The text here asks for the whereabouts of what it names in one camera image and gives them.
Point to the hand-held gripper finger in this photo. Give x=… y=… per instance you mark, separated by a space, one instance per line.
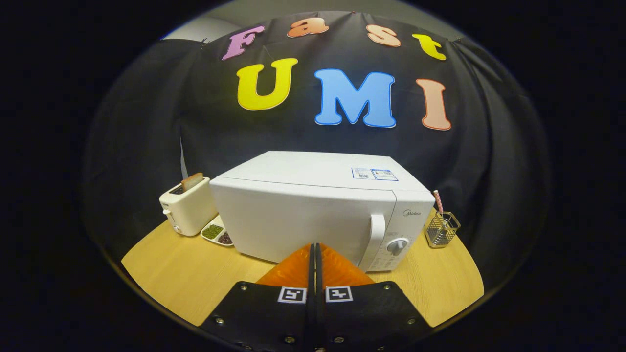
x=320 y=318
x=311 y=318

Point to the white microwave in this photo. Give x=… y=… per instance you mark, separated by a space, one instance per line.
x=293 y=220

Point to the white divided bean dish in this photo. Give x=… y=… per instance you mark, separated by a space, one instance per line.
x=212 y=231

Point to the cream toaster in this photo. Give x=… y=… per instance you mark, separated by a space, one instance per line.
x=188 y=210

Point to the striped straw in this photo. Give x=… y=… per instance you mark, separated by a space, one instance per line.
x=438 y=201

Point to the toast slice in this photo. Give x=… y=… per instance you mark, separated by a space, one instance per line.
x=191 y=182

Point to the black backdrop cloth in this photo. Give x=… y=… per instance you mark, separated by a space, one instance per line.
x=489 y=171

